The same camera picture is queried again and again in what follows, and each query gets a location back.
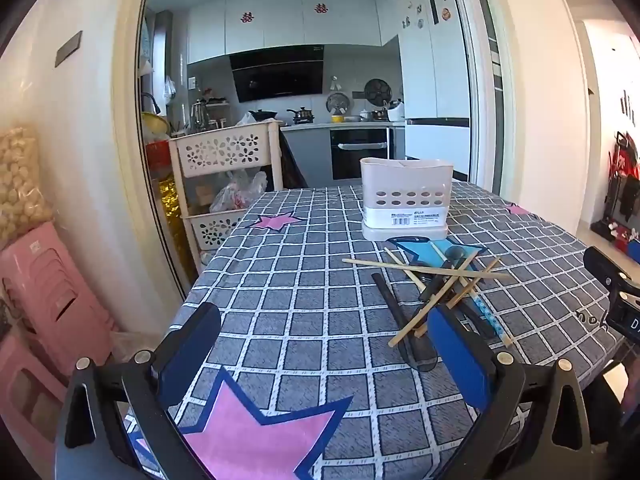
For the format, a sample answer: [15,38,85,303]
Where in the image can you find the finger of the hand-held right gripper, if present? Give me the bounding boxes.
[583,246,634,291]

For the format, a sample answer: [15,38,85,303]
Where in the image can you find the white plastic utensil holder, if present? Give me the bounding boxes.
[359,157,454,242]

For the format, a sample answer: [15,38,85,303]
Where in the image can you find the clear bag of pale balls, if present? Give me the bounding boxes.
[0,127,54,251]

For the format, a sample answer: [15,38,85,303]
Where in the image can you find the yellow basin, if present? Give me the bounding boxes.
[141,111,171,136]

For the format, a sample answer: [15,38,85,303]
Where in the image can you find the white refrigerator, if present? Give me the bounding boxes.
[396,0,474,177]

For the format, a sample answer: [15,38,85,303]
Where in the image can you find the grey kitchen counter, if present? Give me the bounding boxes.
[279,120,407,187]

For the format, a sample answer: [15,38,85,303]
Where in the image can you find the black range hood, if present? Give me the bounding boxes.
[229,45,326,104]

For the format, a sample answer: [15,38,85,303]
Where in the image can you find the grey checked star tablecloth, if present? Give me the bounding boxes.
[125,180,626,480]

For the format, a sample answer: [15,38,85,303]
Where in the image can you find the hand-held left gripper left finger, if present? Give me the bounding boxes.
[55,302,223,480]

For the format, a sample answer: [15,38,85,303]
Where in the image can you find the black built-in oven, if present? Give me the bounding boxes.
[329,127,391,181]

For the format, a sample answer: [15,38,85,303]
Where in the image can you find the red and black hanging clothes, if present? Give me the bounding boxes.
[589,130,640,257]

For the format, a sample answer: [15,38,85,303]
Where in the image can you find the dark wall decoration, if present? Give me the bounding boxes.
[619,89,637,127]

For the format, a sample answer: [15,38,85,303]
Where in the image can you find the grey wall plate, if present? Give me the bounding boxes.
[54,30,84,68]

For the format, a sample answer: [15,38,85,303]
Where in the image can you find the red container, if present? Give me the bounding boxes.
[144,139,174,171]

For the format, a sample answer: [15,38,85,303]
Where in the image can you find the clear plastic bag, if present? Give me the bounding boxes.
[209,169,269,214]

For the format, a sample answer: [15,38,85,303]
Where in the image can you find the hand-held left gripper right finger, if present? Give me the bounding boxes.
[428,304,594,480]

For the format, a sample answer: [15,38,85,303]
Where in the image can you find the blue patterned bamboo chopstick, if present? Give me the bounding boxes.
[429,241,513,350]

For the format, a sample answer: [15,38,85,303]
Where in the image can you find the gold foil bundle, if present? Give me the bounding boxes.
[159,177,184,232]

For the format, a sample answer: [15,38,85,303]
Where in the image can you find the beige plastic storage trolley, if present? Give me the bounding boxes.
[169,121,285,267]

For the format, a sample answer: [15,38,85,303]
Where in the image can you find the white wall cabinets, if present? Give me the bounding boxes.
[187,0,385,66]

